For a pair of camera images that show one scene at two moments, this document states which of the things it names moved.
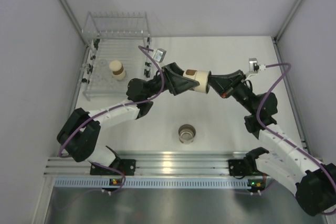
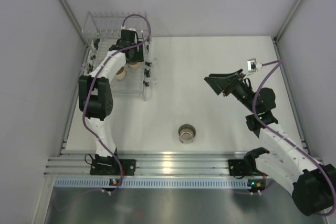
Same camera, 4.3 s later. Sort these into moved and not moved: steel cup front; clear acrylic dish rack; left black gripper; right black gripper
Moved: left black gripper
Not moved: right black gripper; clear acrylic dish rack; steel cup front
